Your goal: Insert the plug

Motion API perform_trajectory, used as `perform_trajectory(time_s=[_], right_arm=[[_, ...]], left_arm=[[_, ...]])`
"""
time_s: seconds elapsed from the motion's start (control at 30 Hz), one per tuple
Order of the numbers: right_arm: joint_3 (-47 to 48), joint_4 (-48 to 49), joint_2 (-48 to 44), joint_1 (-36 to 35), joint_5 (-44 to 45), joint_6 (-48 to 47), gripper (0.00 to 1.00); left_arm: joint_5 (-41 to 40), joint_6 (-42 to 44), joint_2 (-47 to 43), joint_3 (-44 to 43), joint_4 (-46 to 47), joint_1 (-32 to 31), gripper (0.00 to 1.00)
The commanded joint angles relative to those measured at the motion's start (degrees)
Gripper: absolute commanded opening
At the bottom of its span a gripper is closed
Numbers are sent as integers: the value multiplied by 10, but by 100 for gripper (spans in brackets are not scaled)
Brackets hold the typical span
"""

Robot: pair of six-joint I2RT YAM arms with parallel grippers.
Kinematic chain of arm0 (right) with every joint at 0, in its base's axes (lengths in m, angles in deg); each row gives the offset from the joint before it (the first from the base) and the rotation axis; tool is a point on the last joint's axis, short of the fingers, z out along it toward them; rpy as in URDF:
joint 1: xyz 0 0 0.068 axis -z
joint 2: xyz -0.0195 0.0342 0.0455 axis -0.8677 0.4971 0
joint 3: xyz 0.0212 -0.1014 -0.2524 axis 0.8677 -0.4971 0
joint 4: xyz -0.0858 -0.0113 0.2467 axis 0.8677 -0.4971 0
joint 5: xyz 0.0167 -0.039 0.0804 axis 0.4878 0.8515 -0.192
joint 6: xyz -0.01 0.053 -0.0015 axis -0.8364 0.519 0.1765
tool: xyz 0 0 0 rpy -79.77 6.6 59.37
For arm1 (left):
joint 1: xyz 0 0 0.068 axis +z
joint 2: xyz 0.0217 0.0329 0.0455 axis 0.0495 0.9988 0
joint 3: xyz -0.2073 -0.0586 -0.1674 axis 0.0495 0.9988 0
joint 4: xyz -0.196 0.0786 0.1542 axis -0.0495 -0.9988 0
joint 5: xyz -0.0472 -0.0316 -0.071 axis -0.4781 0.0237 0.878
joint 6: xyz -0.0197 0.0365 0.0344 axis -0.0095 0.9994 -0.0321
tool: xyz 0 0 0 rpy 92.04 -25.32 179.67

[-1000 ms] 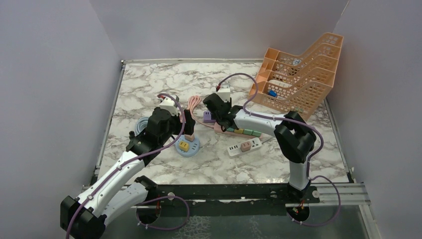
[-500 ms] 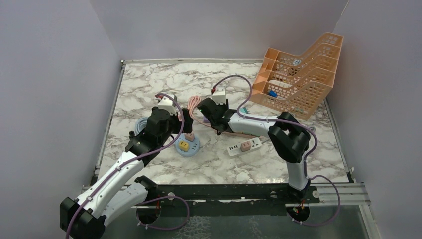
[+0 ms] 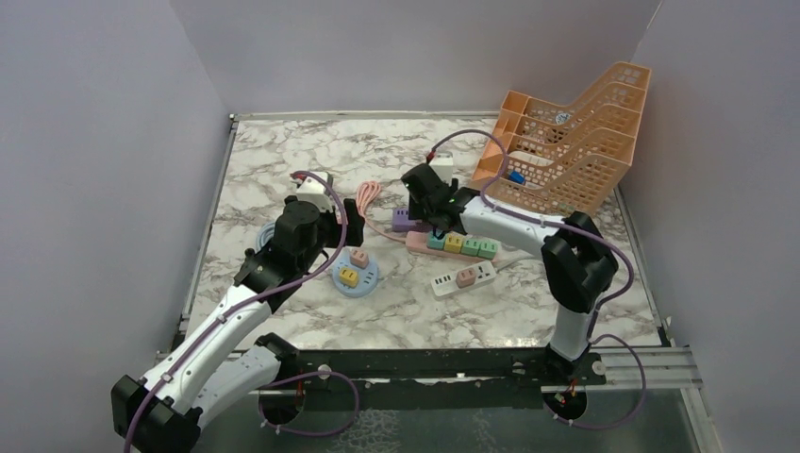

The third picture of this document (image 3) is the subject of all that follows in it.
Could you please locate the yellow plug adapter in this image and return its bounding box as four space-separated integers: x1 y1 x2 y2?
338 266 359 288
442 233 464 254

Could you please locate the dark teal plug adapter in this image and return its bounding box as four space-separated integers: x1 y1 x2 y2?
426 231 446 250

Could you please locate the pink plug adapter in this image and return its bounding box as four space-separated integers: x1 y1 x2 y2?
349 248 370 269
455 267 478 289

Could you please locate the green plug adapter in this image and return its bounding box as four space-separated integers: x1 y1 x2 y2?
460 239 481 257
477 240 498 260

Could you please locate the yellow plug adapter front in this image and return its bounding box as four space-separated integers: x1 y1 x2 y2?
338 266 359 288

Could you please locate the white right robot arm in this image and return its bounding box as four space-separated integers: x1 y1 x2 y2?
401 163 619 384

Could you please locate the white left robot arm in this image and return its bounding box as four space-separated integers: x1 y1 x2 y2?
111 197 364 452

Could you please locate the pink power strip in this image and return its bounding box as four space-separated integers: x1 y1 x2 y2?
405 231 503 262

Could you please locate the purple power strip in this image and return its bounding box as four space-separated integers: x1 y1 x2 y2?
391 208 431 233

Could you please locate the round blue power socket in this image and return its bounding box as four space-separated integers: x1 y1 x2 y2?
331 255 379 298

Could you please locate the white power strip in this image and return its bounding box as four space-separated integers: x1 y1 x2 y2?
430 260 497 299

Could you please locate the orange plastic file rack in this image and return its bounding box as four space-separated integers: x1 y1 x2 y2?
469 61 652 216

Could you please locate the pink cable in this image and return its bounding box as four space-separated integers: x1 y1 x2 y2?
355 181 408 245

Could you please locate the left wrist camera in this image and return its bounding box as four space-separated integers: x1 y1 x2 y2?
292 175 335 212

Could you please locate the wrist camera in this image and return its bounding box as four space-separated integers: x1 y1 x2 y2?
292 175 335 212
428 153 454 185

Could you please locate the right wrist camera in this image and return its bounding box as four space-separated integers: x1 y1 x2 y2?
428 153 454 185

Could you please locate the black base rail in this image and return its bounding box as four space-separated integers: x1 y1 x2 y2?
255 333 607 413

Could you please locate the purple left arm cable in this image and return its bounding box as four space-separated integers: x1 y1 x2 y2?
122 170 360 453

